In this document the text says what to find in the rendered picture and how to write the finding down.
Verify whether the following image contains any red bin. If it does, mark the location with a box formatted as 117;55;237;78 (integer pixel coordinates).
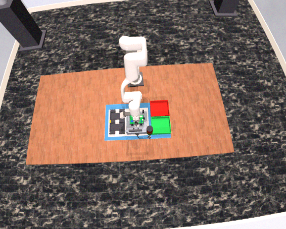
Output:
150;100;169;117

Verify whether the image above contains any green bin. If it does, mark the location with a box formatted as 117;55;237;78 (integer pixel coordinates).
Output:
151;116;171;135

